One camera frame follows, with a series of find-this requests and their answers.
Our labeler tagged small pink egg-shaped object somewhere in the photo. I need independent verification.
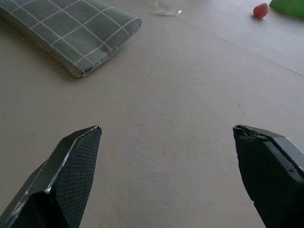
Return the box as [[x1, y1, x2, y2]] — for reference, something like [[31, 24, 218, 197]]
[[253, 2, 270, 19]]

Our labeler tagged green block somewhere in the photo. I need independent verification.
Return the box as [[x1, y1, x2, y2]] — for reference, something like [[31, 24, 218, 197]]
[[269, 0, 304, 19]]

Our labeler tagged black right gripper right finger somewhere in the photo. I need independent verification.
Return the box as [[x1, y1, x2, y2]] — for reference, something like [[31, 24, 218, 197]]
[[232, 124, 304, 228]]

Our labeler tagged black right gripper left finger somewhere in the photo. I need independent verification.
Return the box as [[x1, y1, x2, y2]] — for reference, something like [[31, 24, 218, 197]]
[[0, 125, 103, 228]]

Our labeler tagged grey checked fabric pouch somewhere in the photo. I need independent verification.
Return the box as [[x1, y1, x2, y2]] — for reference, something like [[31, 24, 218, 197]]
[[0, 0, 143, 79]]

